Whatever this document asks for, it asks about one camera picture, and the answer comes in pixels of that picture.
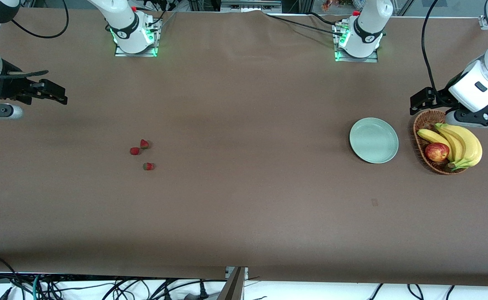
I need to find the pale green plate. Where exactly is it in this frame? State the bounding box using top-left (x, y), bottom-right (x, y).
top-left (349, 117), bottom-right (399, 164)

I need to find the brown wicker basket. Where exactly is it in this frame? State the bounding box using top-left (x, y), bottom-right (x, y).
top-left (413, 110), bottom-right (473, 175)

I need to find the small yellow banana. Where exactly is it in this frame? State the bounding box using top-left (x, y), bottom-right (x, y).
top-left (418, 129), bottom-right (453, 162)

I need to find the red apple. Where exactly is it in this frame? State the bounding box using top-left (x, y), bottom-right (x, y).
top-left (425, 142), bottom-right (450, 163)

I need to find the large yellow banana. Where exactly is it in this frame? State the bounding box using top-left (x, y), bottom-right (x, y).
top-left (442, 124), bottom-right (483, 171)

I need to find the grey background device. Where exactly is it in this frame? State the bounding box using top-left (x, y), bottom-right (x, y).
top-left (220, 0), bottom-right (282, 13)

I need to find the brown table cover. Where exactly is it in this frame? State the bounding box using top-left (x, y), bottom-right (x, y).
top-left (0, 8), bottom-right (488, 288)

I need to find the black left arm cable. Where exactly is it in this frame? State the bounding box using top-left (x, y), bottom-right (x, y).
top-left (421, 0), bottom-right (451, 98)

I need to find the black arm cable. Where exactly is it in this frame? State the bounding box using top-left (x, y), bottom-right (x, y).
top-left (10, 0), bottom-right (70, 39)
top-left (421, 0), bottom-right (451, 98)

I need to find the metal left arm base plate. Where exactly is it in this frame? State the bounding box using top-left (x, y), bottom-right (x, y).
top-left (334, 21), bottom-right (380, 63)

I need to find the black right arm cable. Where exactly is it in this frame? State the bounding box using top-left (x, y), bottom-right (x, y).
top-left (10, 0), bottom-right (70, 39)

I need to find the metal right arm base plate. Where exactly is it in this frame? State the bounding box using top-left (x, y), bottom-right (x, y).
top-left (114, 19), bottom-right (161, 58)

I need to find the short black table cable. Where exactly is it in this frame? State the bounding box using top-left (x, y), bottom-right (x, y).
top-left (309, 12), bottom-right (337, 26)

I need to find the thin grey wire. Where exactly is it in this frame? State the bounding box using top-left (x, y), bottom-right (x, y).
top-left (156, 12), bottom-right (178, 35)

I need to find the long black table cable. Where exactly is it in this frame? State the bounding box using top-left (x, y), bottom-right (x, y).
top-left (263, 12), bottom-right (346, 38)

